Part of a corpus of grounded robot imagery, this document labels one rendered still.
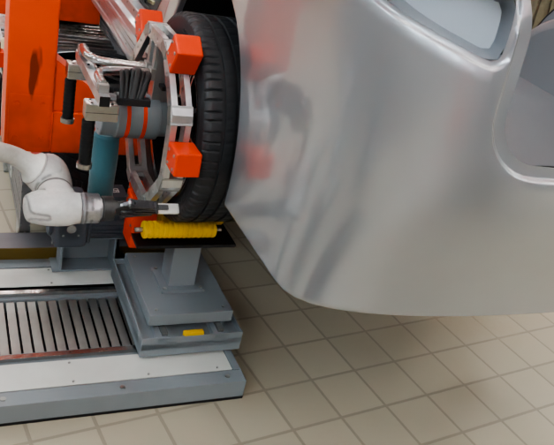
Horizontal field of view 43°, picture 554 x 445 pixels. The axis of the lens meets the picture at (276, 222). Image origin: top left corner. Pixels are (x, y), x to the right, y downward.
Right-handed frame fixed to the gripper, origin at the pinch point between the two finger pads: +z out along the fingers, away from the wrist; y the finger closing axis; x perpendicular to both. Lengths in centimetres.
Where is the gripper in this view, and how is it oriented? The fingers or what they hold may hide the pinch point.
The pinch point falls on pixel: (167, 208)
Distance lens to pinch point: 218.6
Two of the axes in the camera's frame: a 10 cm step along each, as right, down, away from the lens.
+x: -1.1, -9.6, 2.4
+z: 9.0, 0.0, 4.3
